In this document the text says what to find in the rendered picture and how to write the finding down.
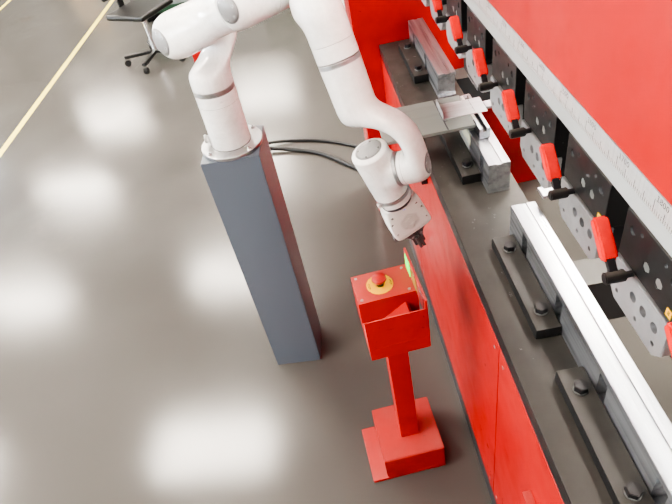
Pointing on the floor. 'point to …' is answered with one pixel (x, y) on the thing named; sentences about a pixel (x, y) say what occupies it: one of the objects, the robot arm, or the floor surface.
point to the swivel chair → (132, 11)
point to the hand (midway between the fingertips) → (418, 238)
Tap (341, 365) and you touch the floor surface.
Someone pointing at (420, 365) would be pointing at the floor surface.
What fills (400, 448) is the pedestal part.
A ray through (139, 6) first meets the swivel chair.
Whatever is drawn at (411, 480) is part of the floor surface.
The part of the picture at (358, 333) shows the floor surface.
